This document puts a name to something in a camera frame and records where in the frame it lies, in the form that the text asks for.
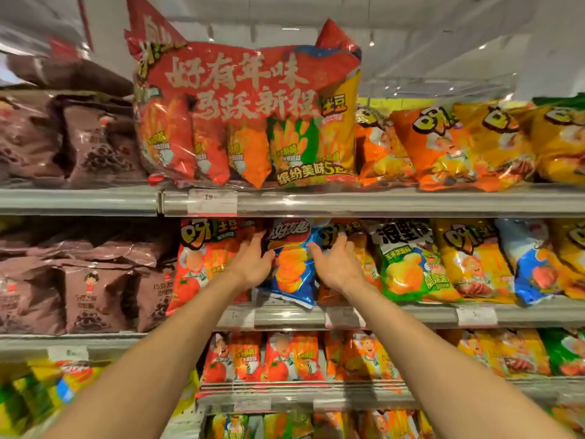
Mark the person's left hand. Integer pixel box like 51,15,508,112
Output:
227,231,277,293

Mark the person's right hand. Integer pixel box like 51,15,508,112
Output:
306,232,367,298

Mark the person's left forearm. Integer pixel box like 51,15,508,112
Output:
42,274,257,439

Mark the person's right forearm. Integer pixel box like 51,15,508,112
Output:
342,284,566,439

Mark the white price tag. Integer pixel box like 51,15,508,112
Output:
325,308,367,329
456,306,499,329
187,189,239,216
218,308,257,329
48,346,90,362

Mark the red tomato snack packet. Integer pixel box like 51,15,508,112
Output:
260,332,326,384
166,218,257,316
197,332,264,399

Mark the grey metal shelf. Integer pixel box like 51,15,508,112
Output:
0,333,148,363
161,376,585,439
0,184,585,218
217,296,585,330

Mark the green snack packet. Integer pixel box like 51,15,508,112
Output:
366,219,463,303
539,328,585,377
532,93,585,111

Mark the large red multipack snack bag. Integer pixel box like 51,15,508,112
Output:
124,0,363,191

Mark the row of mixed snack packets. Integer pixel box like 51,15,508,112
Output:
205,409,436,439

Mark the row of brown snack packets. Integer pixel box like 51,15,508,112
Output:
0,218,178,336
0,90,149,189

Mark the blue and white snack packet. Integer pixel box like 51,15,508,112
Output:
495,218,573,307

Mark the yellow orange snack packet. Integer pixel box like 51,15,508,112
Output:
452,102,538,193

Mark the dark brown snack packet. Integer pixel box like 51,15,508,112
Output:
6,52,134,98

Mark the pile of yellow green packets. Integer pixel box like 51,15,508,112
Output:
0,360,111,437

